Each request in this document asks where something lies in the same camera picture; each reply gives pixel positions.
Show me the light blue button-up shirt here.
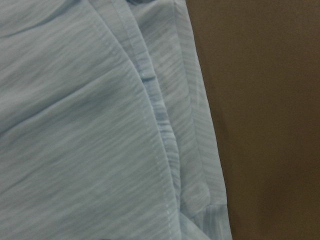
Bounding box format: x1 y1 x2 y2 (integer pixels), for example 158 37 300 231
0 0 232 240

